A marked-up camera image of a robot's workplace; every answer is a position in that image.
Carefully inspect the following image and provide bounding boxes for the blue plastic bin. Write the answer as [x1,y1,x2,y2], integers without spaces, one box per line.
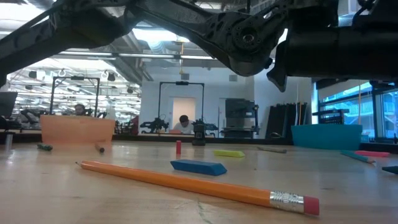
[291,123,364,151]

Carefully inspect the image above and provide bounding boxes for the person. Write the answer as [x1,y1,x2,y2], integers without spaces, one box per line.
[73,103,87,117]
[172,114,195,135]

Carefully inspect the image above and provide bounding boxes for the yellow-green eraser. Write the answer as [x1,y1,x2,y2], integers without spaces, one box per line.
[213,149,246,158]

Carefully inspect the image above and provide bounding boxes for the silver metal post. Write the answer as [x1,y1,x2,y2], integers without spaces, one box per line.
[4,133,14,151]

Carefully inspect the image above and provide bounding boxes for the dark monitor screen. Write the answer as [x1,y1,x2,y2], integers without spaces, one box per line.
[0,91,19,119]

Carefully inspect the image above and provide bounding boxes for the long ceiling light fixture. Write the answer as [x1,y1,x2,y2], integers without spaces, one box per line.
[58,51,216,62]

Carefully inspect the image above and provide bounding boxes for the teal pencil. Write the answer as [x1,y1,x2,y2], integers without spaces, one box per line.
[340,150,376,165]

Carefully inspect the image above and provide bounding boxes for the blue eraser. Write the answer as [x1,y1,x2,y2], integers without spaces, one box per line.
[170,159,228,177]

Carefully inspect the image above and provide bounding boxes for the orange pencil with pink eraser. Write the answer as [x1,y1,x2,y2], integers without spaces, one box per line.
[75,160,320,217]

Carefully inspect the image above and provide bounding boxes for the orange plastic bin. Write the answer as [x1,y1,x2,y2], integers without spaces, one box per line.
[39,114,116,144]

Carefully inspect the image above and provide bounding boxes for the black leaning panels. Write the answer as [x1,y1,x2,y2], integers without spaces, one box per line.
[266,101,308,139]

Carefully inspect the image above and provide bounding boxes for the grey pen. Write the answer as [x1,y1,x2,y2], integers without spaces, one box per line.
[256,146,288,154]

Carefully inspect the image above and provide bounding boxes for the red chair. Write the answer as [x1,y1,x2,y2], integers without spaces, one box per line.
[129,114,140,135]

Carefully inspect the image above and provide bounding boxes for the pink eraser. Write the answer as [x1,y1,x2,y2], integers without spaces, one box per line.
[354,150,391,158]

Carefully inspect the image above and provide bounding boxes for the black gantry frame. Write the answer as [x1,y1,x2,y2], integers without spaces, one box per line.
[157,80,205,125]
[49,75,101,118]

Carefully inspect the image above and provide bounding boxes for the white hanging cord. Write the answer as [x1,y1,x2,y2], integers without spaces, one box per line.
[294,91,303,125]

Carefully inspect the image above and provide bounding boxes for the black shelf rack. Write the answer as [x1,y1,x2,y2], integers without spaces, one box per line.
[312,108,351,125]

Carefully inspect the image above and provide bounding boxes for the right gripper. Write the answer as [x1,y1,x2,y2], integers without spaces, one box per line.
[132,0,292,77]

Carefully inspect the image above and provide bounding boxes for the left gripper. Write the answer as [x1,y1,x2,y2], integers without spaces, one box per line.
[55,0,139,50]

